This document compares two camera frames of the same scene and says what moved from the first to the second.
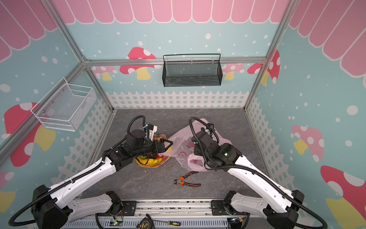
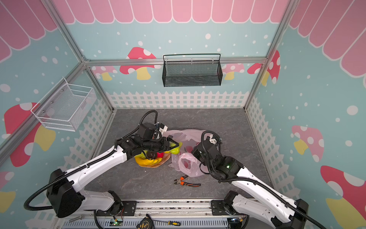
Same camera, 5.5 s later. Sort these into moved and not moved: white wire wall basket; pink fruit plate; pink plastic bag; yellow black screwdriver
Moved: pink plastic bag
Not moved: yellow black screwdriver; pink fruit plate; white wire wall basket
